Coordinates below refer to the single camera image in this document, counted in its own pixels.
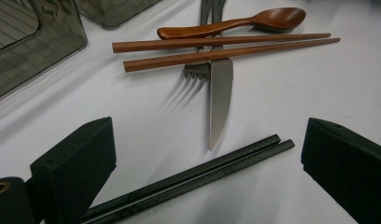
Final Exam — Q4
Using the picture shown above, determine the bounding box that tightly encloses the black chopstick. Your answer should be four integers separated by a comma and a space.
84, 138, 296, 224
81, 133, 282, 222

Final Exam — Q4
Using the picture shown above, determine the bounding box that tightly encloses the brown wooden spoon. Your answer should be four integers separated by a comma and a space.
156, 7, 307, 41

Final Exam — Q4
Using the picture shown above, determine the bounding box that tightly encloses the smoky clear plastic basket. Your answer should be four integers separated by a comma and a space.
74, 0, 162, 31
0, 0, 89, 105

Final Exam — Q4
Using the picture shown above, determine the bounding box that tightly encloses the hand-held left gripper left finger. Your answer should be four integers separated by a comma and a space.
29, 116, 118, 224

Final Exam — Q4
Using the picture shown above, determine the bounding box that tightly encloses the steel fork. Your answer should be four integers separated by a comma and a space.
182, 0, 213, 83

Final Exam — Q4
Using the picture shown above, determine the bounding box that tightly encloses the brown wooden chopstick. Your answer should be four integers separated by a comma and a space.
122, 37, 342, 74
111, 32, 332, 54

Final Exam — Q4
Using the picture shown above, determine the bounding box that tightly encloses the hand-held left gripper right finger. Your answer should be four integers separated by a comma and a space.
300, 117, 381, 224

